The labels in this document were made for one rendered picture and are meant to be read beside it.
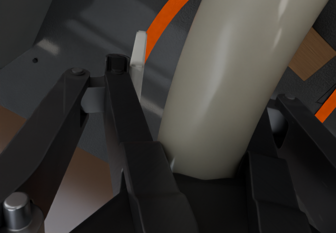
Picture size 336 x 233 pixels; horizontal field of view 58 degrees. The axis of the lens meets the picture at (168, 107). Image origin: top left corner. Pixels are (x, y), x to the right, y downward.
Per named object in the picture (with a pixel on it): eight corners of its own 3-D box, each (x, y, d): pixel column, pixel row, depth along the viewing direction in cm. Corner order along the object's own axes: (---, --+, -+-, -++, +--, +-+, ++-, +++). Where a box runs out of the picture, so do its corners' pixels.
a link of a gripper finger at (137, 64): (138, 117, 17) (124, 115, 17) (143, 70, 23) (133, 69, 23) (144, 66, 15) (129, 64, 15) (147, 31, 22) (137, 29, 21)
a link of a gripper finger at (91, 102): (123, 120, 15) (61, 113, 15) (131, 79, 19) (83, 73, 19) (126, 92, 14) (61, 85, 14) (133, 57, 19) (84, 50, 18)
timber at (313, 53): (230, 8, 95) (235, 16, 84) (259, -24, 90) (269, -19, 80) (292, 67, 103) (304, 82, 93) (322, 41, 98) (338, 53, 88)
